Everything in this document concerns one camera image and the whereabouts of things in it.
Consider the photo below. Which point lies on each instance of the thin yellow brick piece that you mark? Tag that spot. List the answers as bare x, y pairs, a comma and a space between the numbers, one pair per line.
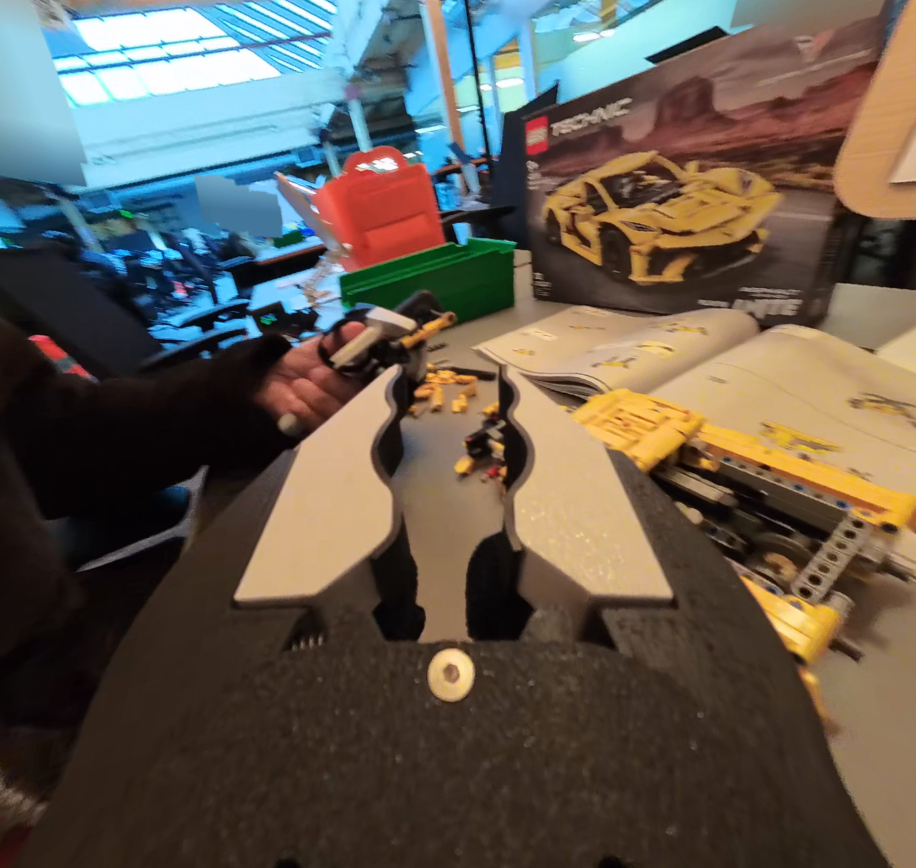
430, 330

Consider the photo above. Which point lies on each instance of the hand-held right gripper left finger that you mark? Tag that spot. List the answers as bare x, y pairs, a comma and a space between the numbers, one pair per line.
322, 525

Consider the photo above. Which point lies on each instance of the toy car set box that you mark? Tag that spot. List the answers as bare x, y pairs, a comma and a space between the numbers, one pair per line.
687, 195

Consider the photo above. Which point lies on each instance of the green plastic bin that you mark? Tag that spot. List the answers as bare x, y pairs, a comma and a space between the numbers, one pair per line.
437, 278

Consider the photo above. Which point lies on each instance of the open instruction booklet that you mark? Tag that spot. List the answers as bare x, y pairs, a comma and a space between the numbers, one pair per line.
716, 367

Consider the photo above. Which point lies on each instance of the yellow toy brick car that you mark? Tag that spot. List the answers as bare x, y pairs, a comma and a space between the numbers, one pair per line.
773, 496

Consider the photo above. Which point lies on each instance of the black floor lamp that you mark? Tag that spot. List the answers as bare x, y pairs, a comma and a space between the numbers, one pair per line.
465, 38

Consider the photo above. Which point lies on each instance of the wooden display board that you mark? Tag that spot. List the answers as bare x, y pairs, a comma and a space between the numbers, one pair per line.
880, 124

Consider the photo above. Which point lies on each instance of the small black device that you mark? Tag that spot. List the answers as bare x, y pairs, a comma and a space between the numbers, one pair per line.
286, 321

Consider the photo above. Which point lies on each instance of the grey desk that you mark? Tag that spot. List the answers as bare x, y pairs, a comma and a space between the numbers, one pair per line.
444, 510

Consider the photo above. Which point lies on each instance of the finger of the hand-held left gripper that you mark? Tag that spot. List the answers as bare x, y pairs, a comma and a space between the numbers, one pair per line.
390, 327

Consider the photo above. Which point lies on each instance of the black office chair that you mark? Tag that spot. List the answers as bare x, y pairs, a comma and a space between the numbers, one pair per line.
86, 310

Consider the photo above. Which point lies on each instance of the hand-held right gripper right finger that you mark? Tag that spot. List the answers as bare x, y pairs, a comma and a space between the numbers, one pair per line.
587, 525

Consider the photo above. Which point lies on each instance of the person's left hand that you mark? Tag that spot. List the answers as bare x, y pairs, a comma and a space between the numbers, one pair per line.
308, 381

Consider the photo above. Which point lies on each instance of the orange plastic carry case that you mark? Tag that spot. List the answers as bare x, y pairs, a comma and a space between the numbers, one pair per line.
379, 210

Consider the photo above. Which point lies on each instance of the pile of yellow brick pieces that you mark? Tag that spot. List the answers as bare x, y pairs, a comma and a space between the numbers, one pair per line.
451, 389

